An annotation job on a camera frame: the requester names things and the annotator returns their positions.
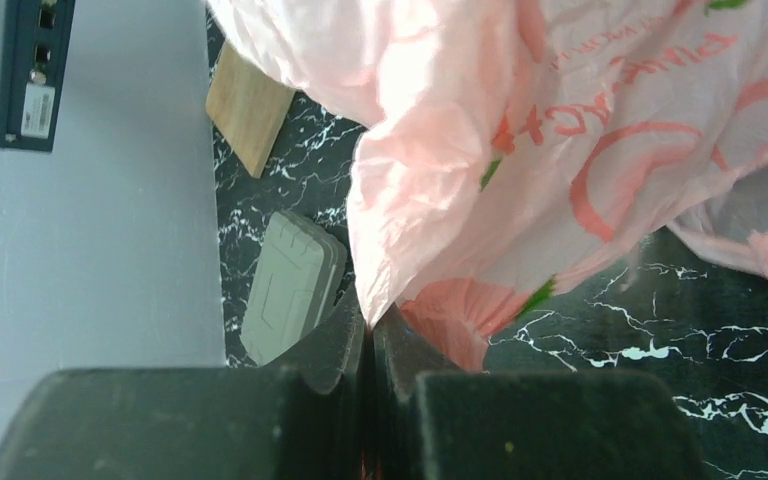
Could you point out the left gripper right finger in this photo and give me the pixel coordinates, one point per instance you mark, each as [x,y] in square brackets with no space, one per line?
[437,421]

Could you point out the grey plastic case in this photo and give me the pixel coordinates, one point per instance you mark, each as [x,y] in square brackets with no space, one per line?
[297,275]

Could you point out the pink plastic bag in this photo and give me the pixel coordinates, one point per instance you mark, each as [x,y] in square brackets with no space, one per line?
[513,148]

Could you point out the wooden board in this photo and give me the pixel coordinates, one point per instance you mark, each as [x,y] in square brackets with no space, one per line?
[248,108]

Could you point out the dark rack network switch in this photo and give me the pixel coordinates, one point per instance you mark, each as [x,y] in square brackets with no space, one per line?
[34,43]

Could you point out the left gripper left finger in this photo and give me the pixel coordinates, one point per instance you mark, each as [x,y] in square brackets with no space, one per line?
[297,417]

